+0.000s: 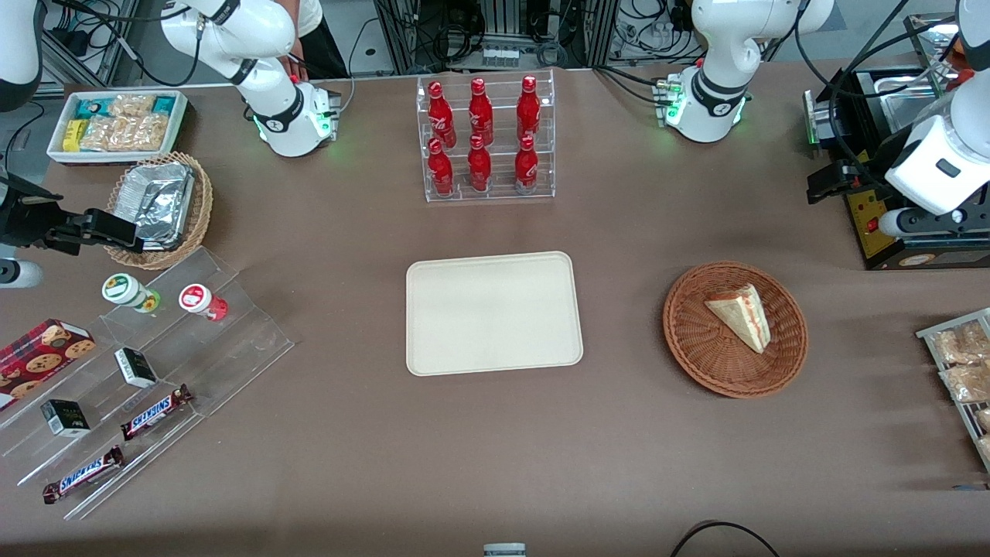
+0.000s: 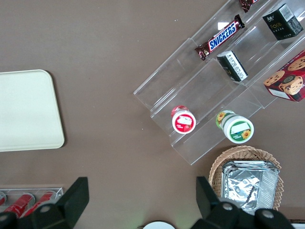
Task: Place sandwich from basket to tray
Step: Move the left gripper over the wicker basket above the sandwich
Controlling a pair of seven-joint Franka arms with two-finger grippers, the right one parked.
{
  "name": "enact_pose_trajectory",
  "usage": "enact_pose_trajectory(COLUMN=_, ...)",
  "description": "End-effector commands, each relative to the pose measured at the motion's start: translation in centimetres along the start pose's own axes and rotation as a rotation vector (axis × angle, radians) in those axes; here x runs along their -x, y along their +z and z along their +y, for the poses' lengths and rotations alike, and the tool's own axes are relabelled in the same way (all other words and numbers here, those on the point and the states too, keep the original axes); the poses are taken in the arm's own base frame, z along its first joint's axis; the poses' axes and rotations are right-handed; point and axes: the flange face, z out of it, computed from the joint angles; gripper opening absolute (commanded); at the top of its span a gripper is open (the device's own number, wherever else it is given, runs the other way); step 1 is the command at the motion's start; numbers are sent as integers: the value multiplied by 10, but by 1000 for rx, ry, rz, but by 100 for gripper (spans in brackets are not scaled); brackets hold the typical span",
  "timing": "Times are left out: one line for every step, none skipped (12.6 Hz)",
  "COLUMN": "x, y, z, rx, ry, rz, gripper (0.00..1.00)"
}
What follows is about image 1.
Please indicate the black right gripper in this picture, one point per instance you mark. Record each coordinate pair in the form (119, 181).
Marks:
(23, 220)

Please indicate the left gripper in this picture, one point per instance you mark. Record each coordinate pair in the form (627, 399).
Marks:
(865, 169)

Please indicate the triangular sandwich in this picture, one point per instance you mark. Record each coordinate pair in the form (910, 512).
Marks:
(742, 317)

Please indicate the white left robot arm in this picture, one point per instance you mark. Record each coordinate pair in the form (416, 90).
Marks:
(719, 46)

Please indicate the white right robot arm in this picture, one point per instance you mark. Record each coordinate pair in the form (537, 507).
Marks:
(232, 31)

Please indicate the aluminium foil tray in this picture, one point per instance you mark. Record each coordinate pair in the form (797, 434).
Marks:
(158, 201)

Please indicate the light wicker basket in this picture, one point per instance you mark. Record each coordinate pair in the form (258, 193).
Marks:
(203, 209)

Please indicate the brown wicker basket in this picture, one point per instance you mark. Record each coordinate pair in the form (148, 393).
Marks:
(711, 356)

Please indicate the beige plastic tray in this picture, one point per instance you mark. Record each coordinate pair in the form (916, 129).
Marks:
(495, 313)

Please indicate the person bare hand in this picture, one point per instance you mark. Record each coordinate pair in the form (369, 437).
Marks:
(297, 68)

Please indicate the black hot dog roller machine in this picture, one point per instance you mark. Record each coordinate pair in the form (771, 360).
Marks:
(862, 209)

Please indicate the green lid cup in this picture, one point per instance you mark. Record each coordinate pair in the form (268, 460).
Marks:
(124, 289)

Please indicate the white snack bin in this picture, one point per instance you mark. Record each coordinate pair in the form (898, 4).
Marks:
(116, 158)

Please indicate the steel pan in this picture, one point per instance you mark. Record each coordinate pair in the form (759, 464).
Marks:
(905, 97)

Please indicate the yellow snack packet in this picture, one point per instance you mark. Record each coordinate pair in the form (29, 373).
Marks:
(73, 135)

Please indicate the clear rice cracker bag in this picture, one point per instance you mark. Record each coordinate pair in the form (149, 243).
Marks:
(131, 105)
(104, 133)
(147, 131)

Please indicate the red lid cup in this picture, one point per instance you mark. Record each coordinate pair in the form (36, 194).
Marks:
(197, 299)

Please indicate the teal snack packet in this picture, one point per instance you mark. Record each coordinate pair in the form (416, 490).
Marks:
(91, 107)
(164, 104)

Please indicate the red cookie box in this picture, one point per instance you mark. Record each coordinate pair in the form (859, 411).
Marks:
(39, 360)

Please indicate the small black box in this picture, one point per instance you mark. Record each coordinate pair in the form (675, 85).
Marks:
(135, 367)
(66, 418)

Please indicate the snickers bar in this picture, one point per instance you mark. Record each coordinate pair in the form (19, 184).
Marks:
(83, 473)
(155, 412)

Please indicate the clear acrylic stepped stand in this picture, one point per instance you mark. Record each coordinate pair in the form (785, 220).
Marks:
(247, 340)

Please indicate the clear pastry bag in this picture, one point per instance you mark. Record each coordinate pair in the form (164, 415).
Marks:
(971, 383)
(986, 449)
(963, 344)
(984, 419)

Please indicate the person in dark trousers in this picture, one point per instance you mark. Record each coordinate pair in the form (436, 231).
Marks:
(332, 54)

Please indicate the red cola bottle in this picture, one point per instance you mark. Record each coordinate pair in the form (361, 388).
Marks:
(527, 170)
(441, 116)
(480, 112)
(441, 174)
(479, 170)
(528, 108)

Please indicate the small blue-grey object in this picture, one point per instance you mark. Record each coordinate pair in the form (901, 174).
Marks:
(971, 486)

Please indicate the clear acrylic bottle rack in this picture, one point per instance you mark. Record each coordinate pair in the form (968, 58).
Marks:
(503, 197)

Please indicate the white power strip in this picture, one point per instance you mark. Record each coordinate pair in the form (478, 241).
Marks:
(500, 56)

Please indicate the aluminium equipment rack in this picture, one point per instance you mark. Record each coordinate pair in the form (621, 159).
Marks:
(402, 39)

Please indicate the small grey object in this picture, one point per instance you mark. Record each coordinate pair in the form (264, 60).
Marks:
(504, 551)

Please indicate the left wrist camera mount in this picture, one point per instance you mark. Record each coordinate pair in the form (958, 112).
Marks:
(928, 222)

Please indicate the grey aluminium frame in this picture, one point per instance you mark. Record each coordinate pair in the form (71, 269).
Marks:
(73, 58)

